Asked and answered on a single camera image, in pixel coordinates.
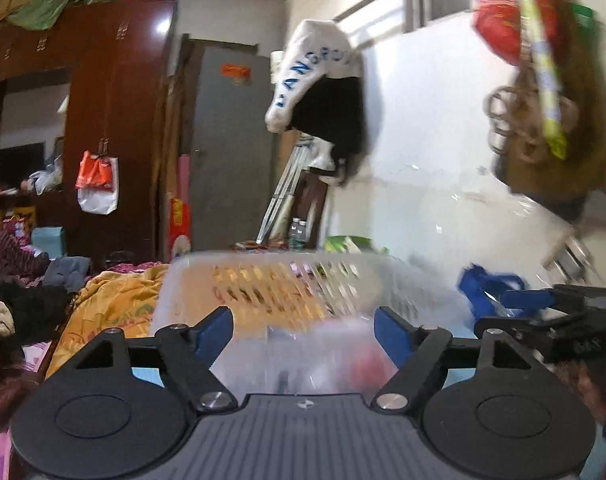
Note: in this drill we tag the orange-red packet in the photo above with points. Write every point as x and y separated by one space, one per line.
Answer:
375 367

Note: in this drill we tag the metal wall bracket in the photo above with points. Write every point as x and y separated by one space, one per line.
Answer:
570 255

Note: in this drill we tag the plastic water bottle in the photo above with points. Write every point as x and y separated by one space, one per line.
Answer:
294 235
304 236

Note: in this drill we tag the yellow patterned blanket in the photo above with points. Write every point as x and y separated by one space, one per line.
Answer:
108 310

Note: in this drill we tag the green plastic bag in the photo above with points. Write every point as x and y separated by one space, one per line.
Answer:
584 20

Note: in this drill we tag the white plastic basket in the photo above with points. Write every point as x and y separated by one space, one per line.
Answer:
263 280

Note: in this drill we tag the green cloth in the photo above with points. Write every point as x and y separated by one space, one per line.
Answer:
48 10

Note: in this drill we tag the red plastic bag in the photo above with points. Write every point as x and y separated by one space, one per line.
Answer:
503 25

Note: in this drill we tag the teal box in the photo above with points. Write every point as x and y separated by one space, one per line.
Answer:
47 240

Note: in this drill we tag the brown wooden wardrobe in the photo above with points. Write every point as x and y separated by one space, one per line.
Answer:
123 110

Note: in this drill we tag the orange and white plastic bag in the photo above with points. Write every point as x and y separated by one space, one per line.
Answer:
98 185

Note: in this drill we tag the pile of dark clothes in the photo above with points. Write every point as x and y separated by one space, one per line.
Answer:
18 280

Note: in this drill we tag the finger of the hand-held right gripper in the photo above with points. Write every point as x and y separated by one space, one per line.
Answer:
525 299
525 332

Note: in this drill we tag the grey door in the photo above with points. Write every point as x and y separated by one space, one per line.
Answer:
233 160

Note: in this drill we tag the black monitor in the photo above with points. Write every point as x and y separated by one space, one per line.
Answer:
20 165

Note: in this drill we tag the green and white tote bag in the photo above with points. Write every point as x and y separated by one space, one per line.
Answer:
353 245

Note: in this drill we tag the blue tote bag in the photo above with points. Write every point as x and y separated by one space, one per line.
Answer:
478 285

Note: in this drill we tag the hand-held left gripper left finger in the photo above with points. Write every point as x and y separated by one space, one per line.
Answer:
213 332

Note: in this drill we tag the pink board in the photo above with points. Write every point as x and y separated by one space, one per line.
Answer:
183 177

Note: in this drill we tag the white and black hoodie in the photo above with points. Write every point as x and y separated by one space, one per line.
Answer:
313 45

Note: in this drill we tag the red gift bag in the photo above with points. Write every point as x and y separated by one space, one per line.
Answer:
179 225

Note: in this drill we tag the red door sign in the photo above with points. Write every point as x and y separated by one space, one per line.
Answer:
235 73

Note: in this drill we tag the metal crutches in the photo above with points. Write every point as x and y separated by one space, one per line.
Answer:
283 195

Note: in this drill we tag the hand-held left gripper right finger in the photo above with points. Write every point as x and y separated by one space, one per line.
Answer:
393 332

